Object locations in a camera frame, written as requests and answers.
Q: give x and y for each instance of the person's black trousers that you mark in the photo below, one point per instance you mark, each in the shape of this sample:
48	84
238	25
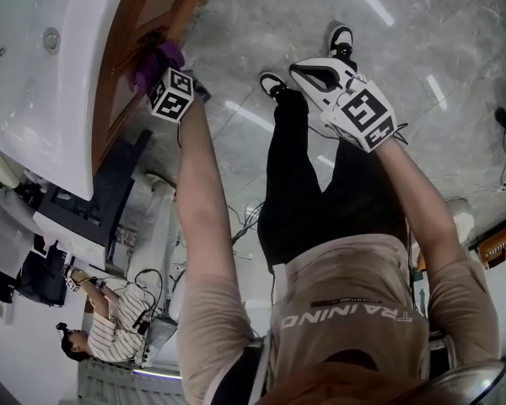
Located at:
320	192

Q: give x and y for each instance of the orange wooden box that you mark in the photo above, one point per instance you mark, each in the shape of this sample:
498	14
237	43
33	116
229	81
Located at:
502	243

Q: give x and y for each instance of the dark furniture frame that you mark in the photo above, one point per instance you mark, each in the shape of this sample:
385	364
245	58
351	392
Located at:
97	201

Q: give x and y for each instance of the brown wooden sink cabinet front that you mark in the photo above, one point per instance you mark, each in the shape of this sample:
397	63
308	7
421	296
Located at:
122	70

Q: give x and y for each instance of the white sink basin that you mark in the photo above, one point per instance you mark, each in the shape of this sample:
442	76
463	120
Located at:
46	99

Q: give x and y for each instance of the person's left forearm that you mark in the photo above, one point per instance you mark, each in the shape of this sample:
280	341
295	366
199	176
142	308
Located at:
200	192

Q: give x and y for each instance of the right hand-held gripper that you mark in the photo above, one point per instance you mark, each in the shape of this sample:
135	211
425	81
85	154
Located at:
369	114

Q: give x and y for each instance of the person's black-white shoe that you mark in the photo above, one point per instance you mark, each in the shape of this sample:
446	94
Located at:
341	40
272	83

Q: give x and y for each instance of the person's beige shirt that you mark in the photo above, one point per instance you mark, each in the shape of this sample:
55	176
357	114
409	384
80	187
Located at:
346	310

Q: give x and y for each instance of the person's left black-white shoe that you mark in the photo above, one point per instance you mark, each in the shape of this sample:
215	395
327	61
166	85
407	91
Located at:
272	83

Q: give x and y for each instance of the purple cloth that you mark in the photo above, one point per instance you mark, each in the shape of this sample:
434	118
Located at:
156	63

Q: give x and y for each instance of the round metal sink drain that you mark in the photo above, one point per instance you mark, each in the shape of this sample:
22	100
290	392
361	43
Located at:
50	39

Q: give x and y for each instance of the metal chair back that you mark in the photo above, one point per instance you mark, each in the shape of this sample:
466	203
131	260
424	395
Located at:
476	380

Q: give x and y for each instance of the person's right forearm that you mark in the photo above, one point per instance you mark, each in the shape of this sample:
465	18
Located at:
417	201

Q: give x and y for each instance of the white plastic bag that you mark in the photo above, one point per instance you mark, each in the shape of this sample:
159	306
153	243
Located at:
162	209

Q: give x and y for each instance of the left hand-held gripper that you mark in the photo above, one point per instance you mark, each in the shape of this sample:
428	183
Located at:
173	95

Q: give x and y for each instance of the person's right black-white shoe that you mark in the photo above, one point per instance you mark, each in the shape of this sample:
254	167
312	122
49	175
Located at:
341	40

